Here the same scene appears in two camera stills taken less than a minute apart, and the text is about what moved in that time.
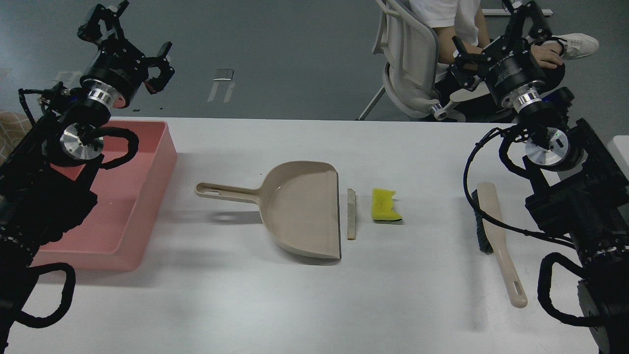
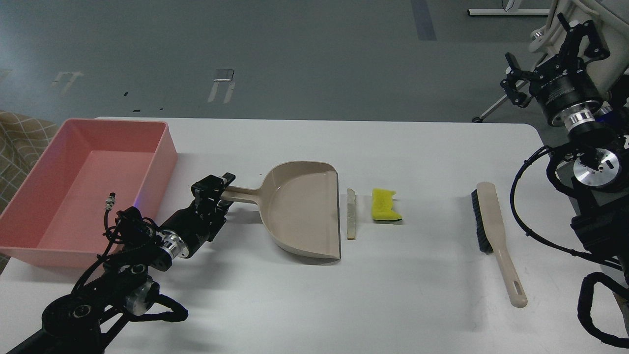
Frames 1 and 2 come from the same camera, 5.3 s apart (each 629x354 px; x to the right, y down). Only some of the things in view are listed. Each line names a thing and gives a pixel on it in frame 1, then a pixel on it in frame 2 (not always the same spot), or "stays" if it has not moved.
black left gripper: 118,64 → 202,221
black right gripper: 505,65 → 565,79
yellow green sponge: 382,212 stays
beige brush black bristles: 485,199 stays
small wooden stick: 351,196 stays
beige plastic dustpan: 299,203 stays
